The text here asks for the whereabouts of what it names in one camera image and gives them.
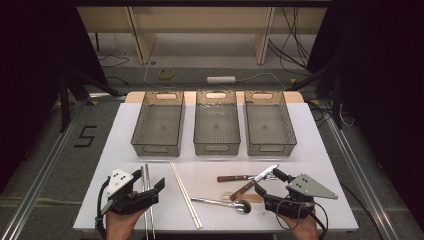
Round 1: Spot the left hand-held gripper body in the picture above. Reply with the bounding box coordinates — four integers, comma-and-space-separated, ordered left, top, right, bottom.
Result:
99, 168, 159, 216

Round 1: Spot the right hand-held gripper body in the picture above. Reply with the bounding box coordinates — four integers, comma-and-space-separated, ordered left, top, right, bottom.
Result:
263, 173, 339, 220

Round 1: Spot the wooden-handled knife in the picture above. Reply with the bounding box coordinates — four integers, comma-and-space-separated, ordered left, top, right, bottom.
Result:
229, 163, 280, 201

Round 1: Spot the wooden-handled fork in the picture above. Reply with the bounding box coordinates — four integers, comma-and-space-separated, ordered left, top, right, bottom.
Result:
216, 173, 279, 183

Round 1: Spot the translucent beige plastic spoon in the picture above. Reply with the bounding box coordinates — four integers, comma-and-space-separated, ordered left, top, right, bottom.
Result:
221, 190, 265, 204

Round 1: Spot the metal spoon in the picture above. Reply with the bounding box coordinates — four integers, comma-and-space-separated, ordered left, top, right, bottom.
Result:
190, 196, 252, 215

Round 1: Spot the smoky clear plastic bin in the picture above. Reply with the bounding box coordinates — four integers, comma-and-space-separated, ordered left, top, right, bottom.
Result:
193, 89, 242, 157
130, 90, 186, 158
243, 90, 298, 157

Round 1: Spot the person's right hand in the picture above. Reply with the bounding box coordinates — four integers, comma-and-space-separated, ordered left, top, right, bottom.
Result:
278, 209, 320, 240

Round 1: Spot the person's left hand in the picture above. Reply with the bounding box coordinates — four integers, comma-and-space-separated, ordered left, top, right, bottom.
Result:
105, 208, 148, 240

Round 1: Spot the white table cover sheet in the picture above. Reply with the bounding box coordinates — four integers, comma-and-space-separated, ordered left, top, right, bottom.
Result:
72, 101, 360, 233

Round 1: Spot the black metal stand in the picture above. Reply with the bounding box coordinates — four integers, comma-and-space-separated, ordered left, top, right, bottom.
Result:
288, 63, 344, 130
58, 71, 123, 133

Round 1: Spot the yellow tape roll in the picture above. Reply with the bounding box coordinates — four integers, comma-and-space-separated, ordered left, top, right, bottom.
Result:
158, 67, 175, 81

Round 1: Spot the white power strip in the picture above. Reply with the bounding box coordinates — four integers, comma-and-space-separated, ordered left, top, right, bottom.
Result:
206, 75, 237, 85

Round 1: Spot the black curtain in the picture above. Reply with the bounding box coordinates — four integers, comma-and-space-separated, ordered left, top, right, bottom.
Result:
0, 0, 108, 188
306, 0, 424, 228

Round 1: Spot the light wooden shelf unit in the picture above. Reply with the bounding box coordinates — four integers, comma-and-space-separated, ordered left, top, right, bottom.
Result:
77, 6, 328, 66

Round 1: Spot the left hand-held gripper cable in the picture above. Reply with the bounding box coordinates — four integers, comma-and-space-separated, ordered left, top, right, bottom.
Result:
94, 177, 112, 234

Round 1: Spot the hand-held gripper cable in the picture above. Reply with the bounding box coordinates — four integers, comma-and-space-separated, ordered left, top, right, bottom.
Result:
94, 177, 112, 234
275, 199, 330, 240

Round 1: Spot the right hand-held gripper cable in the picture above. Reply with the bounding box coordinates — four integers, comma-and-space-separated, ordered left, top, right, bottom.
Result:
275, 199, 330, 240

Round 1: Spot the aluminium floor rail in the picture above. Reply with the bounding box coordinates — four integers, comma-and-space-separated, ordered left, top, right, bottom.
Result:
0, 99, 88, 240
324, 109, 401, 240

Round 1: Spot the thick black floor cable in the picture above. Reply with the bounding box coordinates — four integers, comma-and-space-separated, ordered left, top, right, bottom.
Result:
339, 182, 379, 240

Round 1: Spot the thin black floor cable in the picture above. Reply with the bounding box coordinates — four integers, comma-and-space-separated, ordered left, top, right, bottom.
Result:
106, 75, 130, 86

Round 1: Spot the bundle of black cables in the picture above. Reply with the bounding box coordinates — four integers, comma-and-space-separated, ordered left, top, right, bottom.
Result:
268, 6, 313, 71

